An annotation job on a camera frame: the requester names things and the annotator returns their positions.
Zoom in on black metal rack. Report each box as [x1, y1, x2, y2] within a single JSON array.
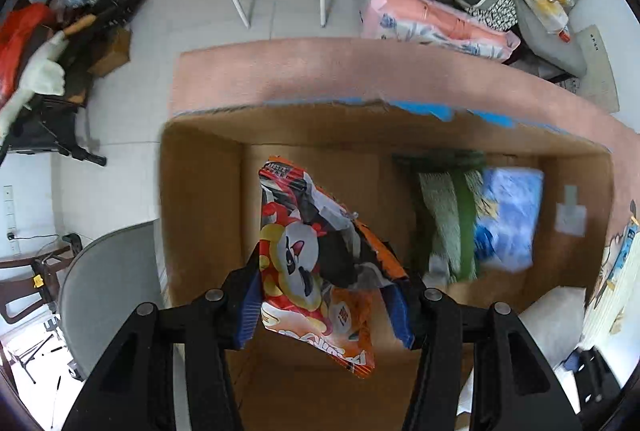
[[7, 0, 154, 168]]

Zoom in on blue plastic packet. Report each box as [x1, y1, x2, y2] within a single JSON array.
[[472, 167, 545, 273]]

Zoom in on orange cartoon snack bag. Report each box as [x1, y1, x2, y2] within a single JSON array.
[[258, 156, 410, 380]]

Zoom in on white plush toy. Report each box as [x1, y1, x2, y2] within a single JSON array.
[[0, 31, 67, 136]]

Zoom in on red plastic bag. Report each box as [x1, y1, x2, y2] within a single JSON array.
[[0, 4, 55, 112]]

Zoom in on wooden chair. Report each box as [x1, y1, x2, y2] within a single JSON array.
[[0, 234, 83, 326]]

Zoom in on green striped snack packet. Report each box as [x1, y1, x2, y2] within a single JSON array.
[[393, 152, 487, 284]]

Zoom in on pink bedding bag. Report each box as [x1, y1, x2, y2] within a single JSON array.
[[361, 0, 522, 62]]

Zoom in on white paper sheet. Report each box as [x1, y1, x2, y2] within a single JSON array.
[[575, 25, 621, 114]]

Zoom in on small cardboard box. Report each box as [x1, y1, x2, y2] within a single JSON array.
[[88, 27, 133, 78]]

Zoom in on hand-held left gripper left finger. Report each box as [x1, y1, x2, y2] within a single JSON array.
[[61, 245, 263, 431]]

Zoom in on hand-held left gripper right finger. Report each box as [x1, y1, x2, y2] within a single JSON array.
[[379, 278, 584, 431]]

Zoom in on brown cardboard box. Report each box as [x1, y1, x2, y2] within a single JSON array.
[[159, 97, 615, 431]]

